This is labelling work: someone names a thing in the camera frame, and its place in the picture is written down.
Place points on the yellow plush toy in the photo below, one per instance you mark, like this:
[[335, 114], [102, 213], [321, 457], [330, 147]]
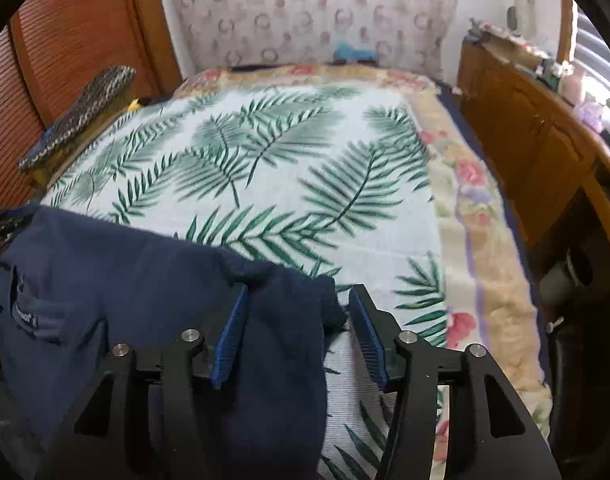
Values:
[[135, 105]]

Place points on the wooden louvered wardrobe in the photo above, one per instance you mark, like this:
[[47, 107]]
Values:
[[60, 35]]

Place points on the circle-patterned sheer curtain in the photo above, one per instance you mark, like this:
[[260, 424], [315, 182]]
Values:
[[285, 10]]

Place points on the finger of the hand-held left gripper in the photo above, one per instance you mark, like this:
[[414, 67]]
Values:
[[5, 225]]

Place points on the dark circle-patterned pillow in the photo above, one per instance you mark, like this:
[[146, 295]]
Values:
[[85, 105]]

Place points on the floral blanket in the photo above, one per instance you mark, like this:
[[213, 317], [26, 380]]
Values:
[[480, 240]]

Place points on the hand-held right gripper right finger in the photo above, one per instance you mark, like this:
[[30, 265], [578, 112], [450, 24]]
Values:
[[367, 340]]

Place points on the cardboard box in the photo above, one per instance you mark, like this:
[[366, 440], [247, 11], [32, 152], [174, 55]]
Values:
[[510, 49]]

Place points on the light purple bag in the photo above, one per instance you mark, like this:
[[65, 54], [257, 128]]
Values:
[[590, 112]]

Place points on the small desk fan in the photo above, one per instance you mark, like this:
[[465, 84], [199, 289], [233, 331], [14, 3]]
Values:
[[512, 17]]

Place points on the palm-leaf printed sheet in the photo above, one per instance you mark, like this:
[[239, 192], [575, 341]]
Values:
[[285, 170]]

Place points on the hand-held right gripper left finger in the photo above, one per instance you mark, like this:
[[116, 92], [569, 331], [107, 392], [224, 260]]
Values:
[[230, 345]]

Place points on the navy blue printed t-shirt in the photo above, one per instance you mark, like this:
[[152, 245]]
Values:
[[135, 285]]

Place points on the dark chair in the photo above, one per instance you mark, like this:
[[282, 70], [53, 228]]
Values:
[[590, 390]]

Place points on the dark blue mattress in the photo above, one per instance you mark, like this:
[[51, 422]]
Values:
[[490, 160]]

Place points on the grey waste bin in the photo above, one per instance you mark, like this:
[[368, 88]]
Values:
[[562, 280]]

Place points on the wooden cabinet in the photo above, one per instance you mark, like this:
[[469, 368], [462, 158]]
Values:
[[525, 125]]

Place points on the blue cloth bundle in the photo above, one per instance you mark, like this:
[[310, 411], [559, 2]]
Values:
[[354, 52]]

